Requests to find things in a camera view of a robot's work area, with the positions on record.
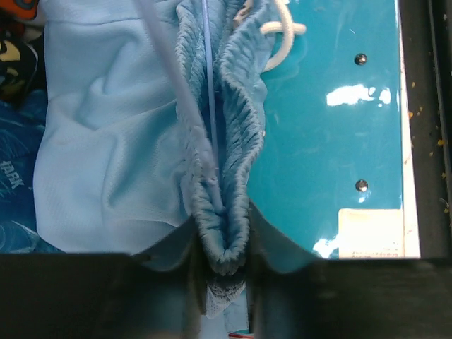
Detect light blue shorts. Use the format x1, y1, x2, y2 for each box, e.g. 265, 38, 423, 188
32, 0, 308, 321

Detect light blue wire hanger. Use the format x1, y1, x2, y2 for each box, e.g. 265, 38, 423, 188
134, 1, 225, 215

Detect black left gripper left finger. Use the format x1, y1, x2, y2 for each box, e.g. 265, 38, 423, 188
129, 218, 206, 338

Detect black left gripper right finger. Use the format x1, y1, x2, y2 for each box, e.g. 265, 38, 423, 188
246, 203, 318, 338

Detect blue patterned shorts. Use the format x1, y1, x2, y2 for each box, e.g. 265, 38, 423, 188
1, 90, 60, 254

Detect colourful cartoon print shorts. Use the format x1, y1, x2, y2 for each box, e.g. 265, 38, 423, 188
1, 1, 46, 105

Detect teal folder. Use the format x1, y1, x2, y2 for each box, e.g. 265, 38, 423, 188
248, 1, 405, 265

